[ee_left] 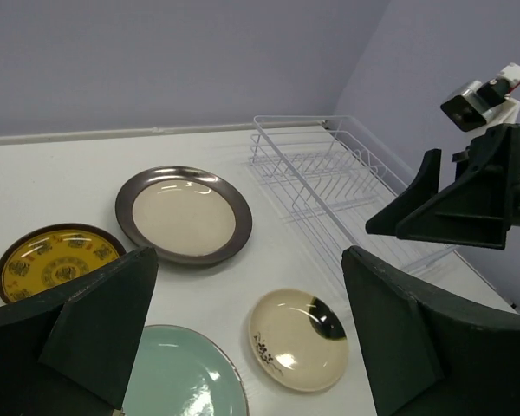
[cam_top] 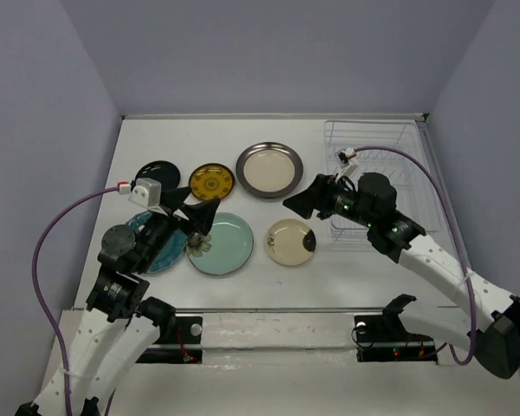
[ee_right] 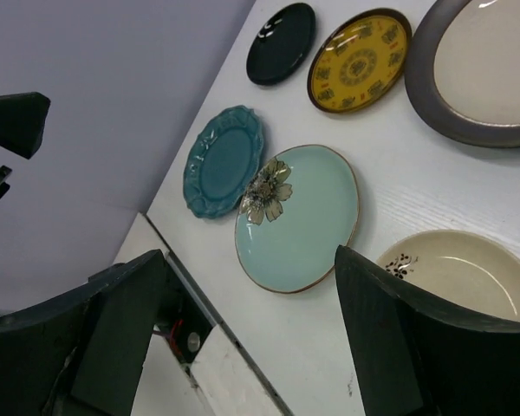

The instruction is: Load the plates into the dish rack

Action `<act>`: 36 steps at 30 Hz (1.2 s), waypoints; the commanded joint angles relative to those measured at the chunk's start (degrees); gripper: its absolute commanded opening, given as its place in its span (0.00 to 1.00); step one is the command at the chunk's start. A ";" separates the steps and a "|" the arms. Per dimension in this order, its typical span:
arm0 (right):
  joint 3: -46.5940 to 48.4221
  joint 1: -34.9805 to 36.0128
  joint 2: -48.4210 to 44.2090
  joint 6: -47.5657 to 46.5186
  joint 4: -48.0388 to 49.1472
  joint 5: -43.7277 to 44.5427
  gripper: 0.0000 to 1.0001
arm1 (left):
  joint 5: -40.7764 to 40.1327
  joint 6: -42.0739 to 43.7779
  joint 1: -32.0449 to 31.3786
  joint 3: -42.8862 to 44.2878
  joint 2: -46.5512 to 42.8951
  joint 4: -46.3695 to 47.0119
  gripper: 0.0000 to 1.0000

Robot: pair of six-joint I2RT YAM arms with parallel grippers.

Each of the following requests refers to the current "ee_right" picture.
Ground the grey rimmed cream plate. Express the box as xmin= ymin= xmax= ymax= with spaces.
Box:
xmin=405 ymin=1 xmax=520 ymax=148

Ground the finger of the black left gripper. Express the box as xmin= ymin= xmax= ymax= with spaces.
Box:
xmin=0 ymin=92 xmax=51 ymax=159

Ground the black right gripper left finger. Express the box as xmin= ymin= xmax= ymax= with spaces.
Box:
xmin=0 ymin=250 xmax=167 ymax=415

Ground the yellow patterned plate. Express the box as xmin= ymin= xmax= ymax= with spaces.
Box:
xmin=307 ymin=8 xmax=413 ymax=114

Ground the teal scalloped plate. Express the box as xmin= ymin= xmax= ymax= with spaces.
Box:
xmin=183 ymin=105 xmax=264 ymax=219

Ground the black glossy plate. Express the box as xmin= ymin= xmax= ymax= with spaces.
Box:
xmin=246 ymin=3 xmax=316 ymax=86

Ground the cream bowl with black flowers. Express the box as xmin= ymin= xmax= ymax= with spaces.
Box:
xmin=377 ymin=230 xmax=520 ymax=322

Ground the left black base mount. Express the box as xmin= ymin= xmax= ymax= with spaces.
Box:
xmin=154 ymin=253 xmax=217 ymax=365

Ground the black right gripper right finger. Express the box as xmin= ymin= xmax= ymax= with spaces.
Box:
xmin=335 ymin=246 xmax=520 ymax=415

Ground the light blue flower plate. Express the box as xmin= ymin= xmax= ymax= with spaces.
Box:
xmin=234 ymin=144 xmax=361 ymax=294

